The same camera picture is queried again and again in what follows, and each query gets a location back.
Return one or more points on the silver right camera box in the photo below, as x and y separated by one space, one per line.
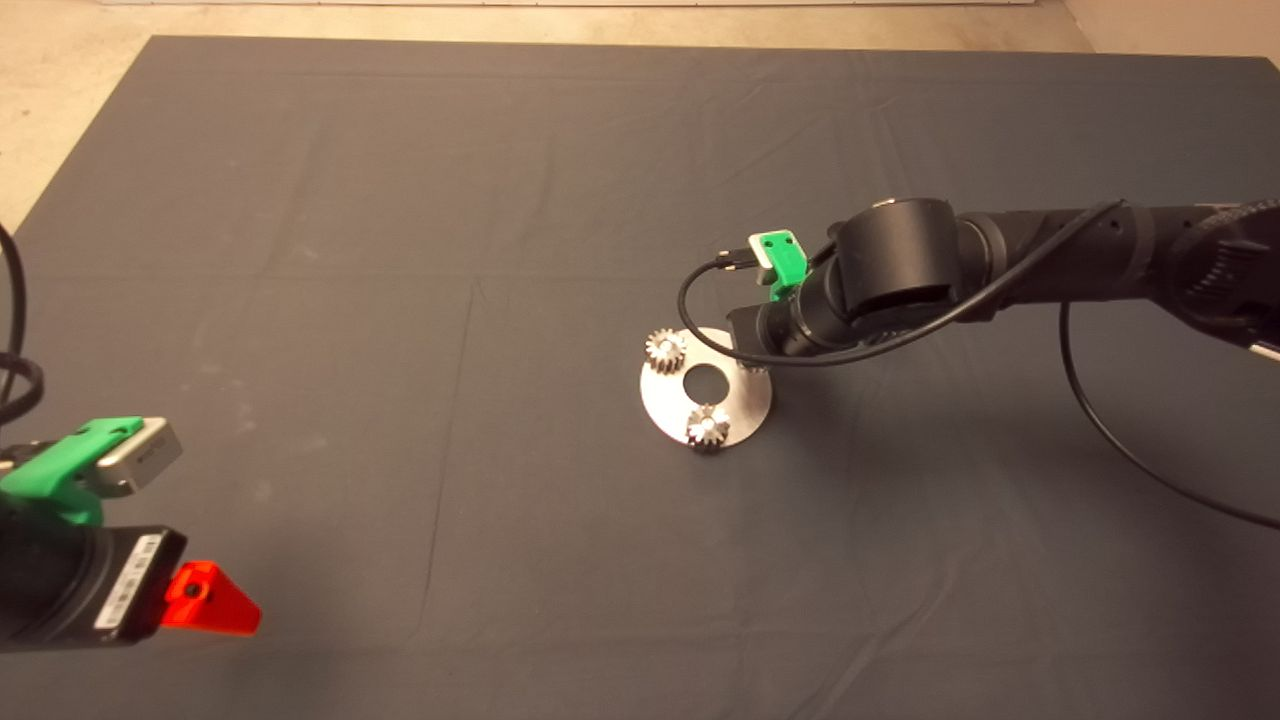
762 255

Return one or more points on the silver left camera box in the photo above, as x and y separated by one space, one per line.
143 455

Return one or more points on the green right camera mount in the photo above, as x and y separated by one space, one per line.
785 255

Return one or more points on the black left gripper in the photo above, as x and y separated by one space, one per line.
110 588

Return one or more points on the dark grey table cloth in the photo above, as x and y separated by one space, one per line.
500 200

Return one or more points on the small dark steel gear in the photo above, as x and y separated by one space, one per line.
752 366

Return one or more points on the round metal plate with hole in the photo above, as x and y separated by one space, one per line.
665 402

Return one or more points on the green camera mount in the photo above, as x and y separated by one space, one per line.
785 255
50 470

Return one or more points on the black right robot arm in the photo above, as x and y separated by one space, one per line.
895 245

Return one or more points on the green left camera mount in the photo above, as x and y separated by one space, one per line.
50 470

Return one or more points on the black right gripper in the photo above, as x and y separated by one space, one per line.
795 322

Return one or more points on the silver camera box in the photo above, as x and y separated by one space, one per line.
143 455
762 255

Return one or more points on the larger steel gear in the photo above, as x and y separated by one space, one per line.
886 339

